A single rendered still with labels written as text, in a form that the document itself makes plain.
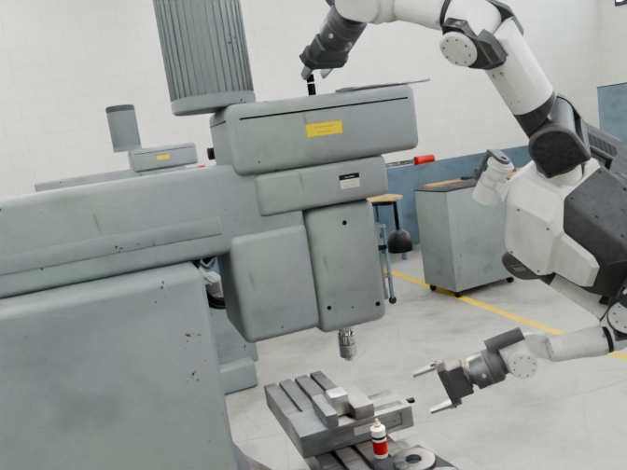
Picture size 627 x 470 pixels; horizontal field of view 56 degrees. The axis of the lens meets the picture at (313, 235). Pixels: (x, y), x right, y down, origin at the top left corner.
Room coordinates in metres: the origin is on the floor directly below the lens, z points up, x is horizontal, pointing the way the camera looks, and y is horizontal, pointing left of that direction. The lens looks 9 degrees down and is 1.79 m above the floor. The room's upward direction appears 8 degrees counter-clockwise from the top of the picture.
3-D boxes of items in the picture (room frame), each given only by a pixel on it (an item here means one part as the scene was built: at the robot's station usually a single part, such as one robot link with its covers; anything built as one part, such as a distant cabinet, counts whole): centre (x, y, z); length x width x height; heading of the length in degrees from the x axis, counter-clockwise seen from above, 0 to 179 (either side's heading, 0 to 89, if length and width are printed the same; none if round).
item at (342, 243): (1.52, -0.04, 1.47); 0.21 x 0.19 x 0.32; 18
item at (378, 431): (1.52, -0.10, 0.96); 0.04 x 0.04 x 0.11
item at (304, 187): (1.51, -0.01, 1.68); 0.34 x 0.24 x 0.10; 108
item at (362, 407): (1.68, -0.05, 0.99); 0.15 x 0.06 x 0.04; 16
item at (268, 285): (1.46, 0.14, 1.47); 0.24 x 0.19 x 0.26; 18
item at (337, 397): (1.67, 0.00, 1.01); 0.06 x 0.05 x 0.06; 16
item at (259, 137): (1.52, -0.03, 1.81); 0.47 x 0.26 x 0.16; 108
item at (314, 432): (1.67, -0.03, 0.96); 0.35 x 0.15 x 0.11; 106
